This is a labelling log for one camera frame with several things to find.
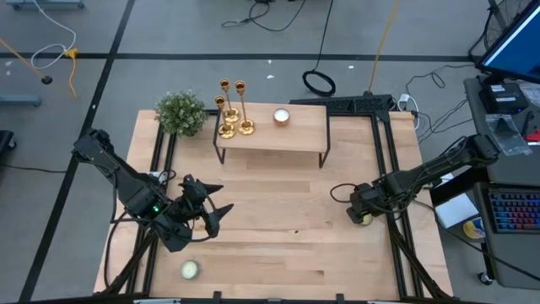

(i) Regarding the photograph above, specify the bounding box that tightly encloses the black chair base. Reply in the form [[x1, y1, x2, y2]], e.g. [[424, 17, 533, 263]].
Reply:
[[0, 129, 18, 153]]

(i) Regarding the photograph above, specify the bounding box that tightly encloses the white floor cable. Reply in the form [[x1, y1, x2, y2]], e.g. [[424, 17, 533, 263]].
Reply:
[[30, 0, 78, 71]]

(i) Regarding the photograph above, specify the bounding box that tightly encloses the backlit computer keyboard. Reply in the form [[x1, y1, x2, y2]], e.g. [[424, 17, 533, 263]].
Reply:
[[488, 188, 540, 236]]

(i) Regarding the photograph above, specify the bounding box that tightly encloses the yellow floor cable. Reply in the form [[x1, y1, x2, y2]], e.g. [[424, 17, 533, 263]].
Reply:
[[65, 47, 80, 99]]

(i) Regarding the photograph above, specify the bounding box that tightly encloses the orange line with black ball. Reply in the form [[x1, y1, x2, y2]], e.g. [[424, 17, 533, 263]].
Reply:
[[0, 37, 77, 99]]

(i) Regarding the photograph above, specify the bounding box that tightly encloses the yellow hanging cable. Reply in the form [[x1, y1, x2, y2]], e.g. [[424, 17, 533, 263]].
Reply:
[[368, 0, 402, 95]]

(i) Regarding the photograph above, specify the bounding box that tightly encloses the green potted plant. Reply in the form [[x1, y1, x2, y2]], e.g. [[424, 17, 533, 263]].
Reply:
[[154, 89, 208, 138]]

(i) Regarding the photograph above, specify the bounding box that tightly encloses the grey cart base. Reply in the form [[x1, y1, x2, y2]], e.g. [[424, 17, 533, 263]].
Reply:
[[6, 0, 85, 10], [0, 93, 42, 107]]

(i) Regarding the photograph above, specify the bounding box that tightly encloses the gold candlestick holder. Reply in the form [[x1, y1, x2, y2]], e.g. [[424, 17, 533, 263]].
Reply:
[[213, 95, 237, 140], [219, 78, 241, 124], [234, 79, 257, 137]]

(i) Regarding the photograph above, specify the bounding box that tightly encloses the computer monitor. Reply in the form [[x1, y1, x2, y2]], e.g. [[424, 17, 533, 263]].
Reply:
[[475, 0, 540, 84]]

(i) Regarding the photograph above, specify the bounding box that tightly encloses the clear plastic bag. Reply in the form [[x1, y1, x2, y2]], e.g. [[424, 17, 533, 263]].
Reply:
[[484, 112, 533, 157]]

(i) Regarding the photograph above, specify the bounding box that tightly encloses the black floor fan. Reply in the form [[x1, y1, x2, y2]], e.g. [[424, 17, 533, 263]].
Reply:
[[467, 0, 533, 64]]

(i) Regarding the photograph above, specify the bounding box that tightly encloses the white box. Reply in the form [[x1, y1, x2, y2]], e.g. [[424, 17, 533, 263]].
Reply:
[[434, 193, 481, 229]]

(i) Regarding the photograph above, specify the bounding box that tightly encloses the black thin floor cable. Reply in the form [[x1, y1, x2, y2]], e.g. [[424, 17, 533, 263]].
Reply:
[[0, 163, 68, 174]]

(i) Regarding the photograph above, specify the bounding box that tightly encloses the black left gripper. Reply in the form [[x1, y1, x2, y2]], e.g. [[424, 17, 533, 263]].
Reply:
[[166, 175, 235, 240]]

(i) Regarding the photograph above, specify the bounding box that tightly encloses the black coiled cable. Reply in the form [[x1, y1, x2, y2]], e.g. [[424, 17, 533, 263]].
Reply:
[[301, 0, 338, 97]]

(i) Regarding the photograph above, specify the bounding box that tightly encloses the black aluminium table frame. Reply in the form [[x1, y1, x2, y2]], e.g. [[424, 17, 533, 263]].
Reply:
[[94, 107, 456, 304]]

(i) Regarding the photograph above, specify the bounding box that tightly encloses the white power adapter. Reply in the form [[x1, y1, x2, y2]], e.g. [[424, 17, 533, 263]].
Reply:
[[397, 93, 422, 131]]

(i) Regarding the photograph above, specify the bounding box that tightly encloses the black perforated metal plate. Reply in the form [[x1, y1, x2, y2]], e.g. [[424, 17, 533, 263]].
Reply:
[[289, 93, 393, 117]]

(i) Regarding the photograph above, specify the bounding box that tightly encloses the grey desk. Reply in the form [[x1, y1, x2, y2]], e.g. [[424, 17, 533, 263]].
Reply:
[[462, 75, 540, 292]]

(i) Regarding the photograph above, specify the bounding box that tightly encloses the black mini computer box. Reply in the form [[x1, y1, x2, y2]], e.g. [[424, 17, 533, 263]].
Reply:
[[478, 82, 529, 115]]

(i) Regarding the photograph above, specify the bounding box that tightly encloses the wooden shelf with black legs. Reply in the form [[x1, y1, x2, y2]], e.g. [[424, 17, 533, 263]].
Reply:
[[213, 95, 332, 169]]

